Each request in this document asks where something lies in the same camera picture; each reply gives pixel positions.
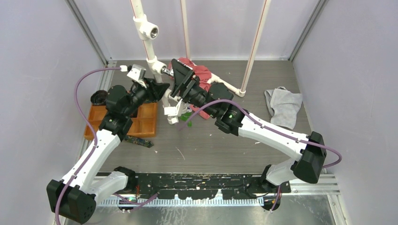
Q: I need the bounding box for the chrome water faucet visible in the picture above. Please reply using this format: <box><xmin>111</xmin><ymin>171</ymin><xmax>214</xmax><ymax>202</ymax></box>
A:
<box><xmin>161</xmin><ymin>67</ymin><xmax>174</xmax><ymax>77</ymax></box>

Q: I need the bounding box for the green plastic faucet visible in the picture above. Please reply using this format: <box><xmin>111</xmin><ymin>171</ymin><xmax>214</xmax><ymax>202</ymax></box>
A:
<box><xmin>180</xmin><ymin>107</ymin><xmax>193</xmax><ymax>127</ymax></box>

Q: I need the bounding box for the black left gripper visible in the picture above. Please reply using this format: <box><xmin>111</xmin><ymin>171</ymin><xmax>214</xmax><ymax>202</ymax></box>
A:
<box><xmin>123</xmin><ymin>78</ymin><xmax>168</xmax><ymax>117</ymax></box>

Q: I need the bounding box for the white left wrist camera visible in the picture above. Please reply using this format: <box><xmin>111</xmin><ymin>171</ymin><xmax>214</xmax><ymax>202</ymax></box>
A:
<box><xmin>120</xmin><ymin>64</ymin><xmax>147</xmax><ymax>89</ymax></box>

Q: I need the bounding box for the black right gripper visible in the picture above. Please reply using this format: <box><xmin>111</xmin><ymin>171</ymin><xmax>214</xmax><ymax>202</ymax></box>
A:
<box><xmin>170</xmin><ymin>58</ymin><xmax>218</xmax><ymax>118</ymax></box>

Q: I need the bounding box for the unrolled dark patterned necktie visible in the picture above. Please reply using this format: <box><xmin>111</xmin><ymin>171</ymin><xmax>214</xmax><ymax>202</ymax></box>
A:
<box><xmin>124</xmin><ymin>136</ymin><xmax>154</xmax><ymax>148</ymax></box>

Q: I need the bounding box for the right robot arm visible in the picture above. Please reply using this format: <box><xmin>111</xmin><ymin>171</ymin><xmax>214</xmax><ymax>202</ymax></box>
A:
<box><xmin>171</xmin><ymin>59</ymin><xmax>327</xmax><ymax>193</ymax></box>

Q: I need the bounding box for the grey cloth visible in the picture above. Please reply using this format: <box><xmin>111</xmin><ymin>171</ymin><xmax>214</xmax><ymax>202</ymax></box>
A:
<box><xmin>264</xmin><ymin>86</ymin><xmax>303</xmax><ymax>130</ymax></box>

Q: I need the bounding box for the red cloth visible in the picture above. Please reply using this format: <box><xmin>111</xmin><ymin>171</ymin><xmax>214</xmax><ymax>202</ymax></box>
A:
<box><xmin>168</xmin><ymin>57</ymin><xmax>212</xmax><ymax>120</ymax></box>

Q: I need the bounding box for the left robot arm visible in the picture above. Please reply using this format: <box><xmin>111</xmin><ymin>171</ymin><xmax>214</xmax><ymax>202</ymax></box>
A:
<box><xmin>46</xmin><ymin>78</ymin><xmax>170</xmax><ymax>225</ymax></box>

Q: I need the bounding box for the white PVC pipe frame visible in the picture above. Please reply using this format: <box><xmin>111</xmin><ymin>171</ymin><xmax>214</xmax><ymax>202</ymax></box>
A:
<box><xmin>130</xmin><ymin>0</ymin><xmax>272</xmax><ymax>108</ymax></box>

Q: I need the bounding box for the orange compartment tray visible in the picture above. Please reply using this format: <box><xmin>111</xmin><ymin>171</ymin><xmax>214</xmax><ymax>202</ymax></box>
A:
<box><xmin>88</xmin><ymin>103</ymin><xmax>158</xmax><ymax>138</ymax></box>

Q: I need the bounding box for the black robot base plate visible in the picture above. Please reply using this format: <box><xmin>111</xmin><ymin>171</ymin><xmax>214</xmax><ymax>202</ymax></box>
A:
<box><xmin>117</xmin><ymin>173</ymin><xmax>276</xmax><ymax>200</ymax></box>

